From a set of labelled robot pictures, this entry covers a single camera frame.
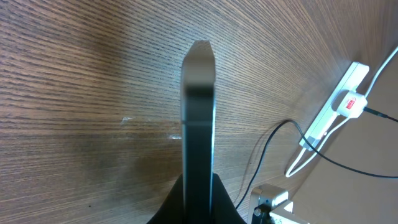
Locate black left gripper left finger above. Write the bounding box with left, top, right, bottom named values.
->
left=147, top=175, right=184, bottom=224

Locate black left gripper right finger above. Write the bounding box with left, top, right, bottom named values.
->
left=211, top=173, right=246, bottom=224

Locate blue Galaxy smartphone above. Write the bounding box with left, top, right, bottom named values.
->
left=181, top=40, right=216, bottom=223

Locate black USB charging cable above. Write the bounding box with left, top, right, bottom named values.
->
left=234, top=106, right=398, bottom=210

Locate white charger plug adapter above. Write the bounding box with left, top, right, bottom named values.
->
left=332, top=90, right=368, bottom=118

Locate white power strip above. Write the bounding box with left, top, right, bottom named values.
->
left=299, top=62, right=369, bottom=151

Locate white power strip cord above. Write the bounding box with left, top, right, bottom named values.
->
left=284, top=46, right=398, bottom=179

